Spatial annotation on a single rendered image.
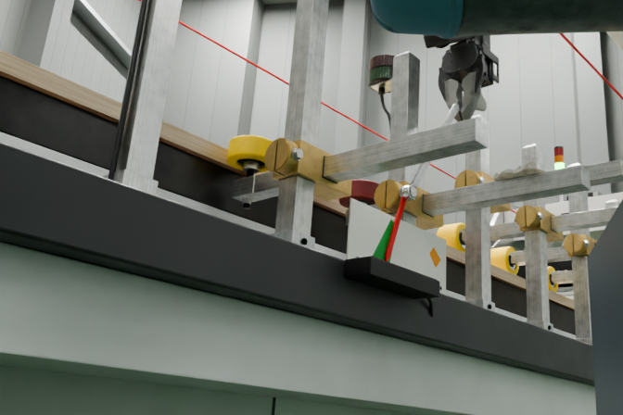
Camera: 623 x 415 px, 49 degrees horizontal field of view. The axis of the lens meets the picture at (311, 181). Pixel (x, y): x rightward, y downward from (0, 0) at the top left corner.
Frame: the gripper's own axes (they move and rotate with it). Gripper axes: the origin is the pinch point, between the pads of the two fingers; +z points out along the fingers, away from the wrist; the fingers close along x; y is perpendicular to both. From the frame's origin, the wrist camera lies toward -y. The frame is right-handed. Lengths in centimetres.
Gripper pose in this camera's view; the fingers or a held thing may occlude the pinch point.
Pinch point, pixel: (461, 116)
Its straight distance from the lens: 122.3
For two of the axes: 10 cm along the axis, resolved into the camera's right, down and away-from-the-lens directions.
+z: -0.8, 9.4, -3.4
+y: 6.7, 3.0, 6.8
